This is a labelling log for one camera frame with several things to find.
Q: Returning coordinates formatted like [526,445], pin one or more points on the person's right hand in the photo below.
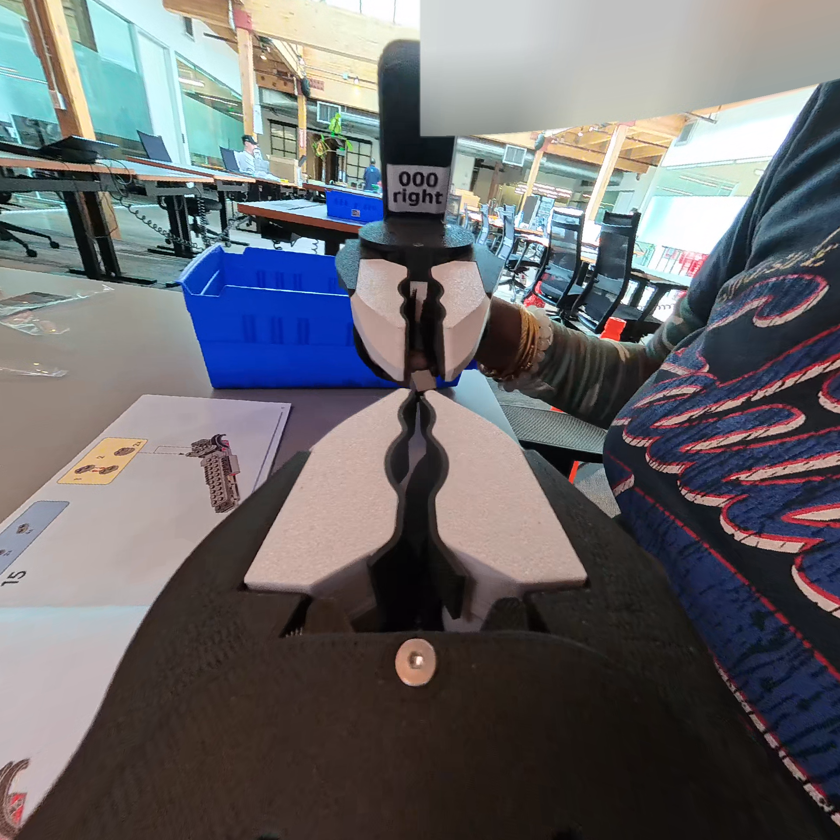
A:
[502,334]

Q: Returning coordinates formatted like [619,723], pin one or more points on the lego instruction booklet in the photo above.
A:
[131,525]

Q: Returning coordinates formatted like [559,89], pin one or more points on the red cup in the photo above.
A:
[611,328]

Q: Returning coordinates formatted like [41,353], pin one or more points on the wooden top office desk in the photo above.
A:
[289,213]

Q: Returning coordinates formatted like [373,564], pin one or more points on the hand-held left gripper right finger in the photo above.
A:
[505,525]

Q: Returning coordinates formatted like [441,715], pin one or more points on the black office chair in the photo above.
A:
[564,249]
[613,269]

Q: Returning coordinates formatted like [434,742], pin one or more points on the clear empty plastic bag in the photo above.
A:
[33,372]
[39,308]

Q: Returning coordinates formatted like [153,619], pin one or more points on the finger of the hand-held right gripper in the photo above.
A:
[380,321]
[459,315]

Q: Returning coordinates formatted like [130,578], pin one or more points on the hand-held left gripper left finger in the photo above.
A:
[315,518]

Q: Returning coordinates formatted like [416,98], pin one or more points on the blue plastic bin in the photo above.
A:
[262,328]

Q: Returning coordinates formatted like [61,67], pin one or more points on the small white lego piece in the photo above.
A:
[423,382]

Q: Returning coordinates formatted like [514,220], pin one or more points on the person's right forearm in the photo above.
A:
[590,374]

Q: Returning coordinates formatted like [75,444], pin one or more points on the green potted plant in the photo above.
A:
[331,134]

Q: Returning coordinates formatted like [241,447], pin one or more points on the small blue storage bin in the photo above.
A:
[351,207]

